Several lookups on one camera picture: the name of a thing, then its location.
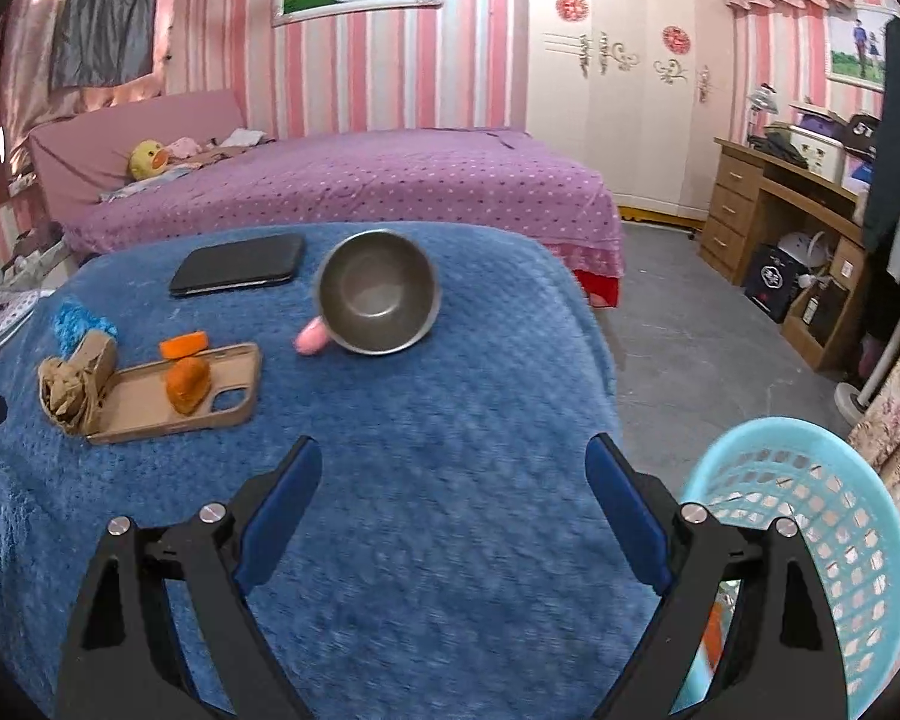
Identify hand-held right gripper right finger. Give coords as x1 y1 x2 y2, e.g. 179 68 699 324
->
585 433 848 720

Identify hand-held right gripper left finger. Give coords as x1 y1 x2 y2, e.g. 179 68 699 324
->
52 435 323 720

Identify brown paper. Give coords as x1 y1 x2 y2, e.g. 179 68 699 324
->
37 333 119 437

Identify blue fluffy scrunchie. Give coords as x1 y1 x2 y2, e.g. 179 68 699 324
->
52 301 120 354

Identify light blue plastic basket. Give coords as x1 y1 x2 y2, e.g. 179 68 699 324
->
670 417 900 720

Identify white perforated plastic basket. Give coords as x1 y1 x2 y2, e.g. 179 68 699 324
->
0 288 54 369

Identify tan phone case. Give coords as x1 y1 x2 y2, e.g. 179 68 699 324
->
82 342 263 446

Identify blue fleece blanket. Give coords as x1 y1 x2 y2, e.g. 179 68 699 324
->
0 221 673 720

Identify pink steel mug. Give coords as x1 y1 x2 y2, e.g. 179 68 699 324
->
293 230 443 358

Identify white standing fan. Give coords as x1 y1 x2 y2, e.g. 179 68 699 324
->
832 291 900 419

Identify brown cardboard box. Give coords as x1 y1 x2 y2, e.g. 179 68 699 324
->
781 277 849 373

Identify black paper bag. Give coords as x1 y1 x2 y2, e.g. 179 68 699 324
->
742 241 804 324

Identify pink covered headboard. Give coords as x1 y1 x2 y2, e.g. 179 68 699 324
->
28 87 249 235

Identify yellow duck plush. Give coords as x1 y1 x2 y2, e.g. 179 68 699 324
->
127 138 170 183

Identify white small fan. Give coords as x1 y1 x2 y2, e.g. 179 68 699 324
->
775 228 842 275

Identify wooden desk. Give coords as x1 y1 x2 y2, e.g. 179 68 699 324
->
698 136 883 374

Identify purple dotted bed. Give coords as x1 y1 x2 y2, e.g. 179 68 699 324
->
60 127 628 295

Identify pink satin curtain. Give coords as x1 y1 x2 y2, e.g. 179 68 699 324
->
0 0 175 160

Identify white wardrobe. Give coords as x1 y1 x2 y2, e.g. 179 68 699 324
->
524 0 737 223

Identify dark cloth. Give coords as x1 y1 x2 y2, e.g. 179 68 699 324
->
749 130 812 167

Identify white storage box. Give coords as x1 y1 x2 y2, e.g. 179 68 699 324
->
783 123 849 185

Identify grey curtain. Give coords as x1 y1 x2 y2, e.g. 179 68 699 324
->
48 0 170 89

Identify desk lamp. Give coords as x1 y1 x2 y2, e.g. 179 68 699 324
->
744 82 782 144

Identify black cap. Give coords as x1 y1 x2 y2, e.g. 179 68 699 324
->
843 112 883 152

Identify small couple wall poster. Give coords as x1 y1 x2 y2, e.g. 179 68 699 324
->
824 3 900 95

